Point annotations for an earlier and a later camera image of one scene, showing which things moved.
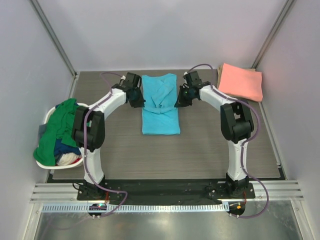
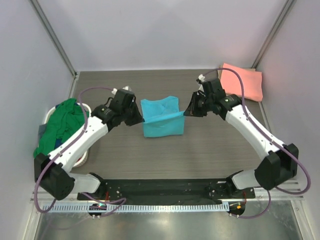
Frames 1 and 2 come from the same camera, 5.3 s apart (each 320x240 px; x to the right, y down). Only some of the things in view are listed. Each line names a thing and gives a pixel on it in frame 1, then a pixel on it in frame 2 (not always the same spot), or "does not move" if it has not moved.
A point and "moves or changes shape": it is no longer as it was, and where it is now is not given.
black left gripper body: x=138 y=100 → x=131 y=115
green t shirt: x=59 y=126 does not move
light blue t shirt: x=160 y=113 moves or changes shape
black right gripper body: x=185 y=98 → x=201 y=105
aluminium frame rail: x=54 y=192 does not move
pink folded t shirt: x=241 y=82 does not move
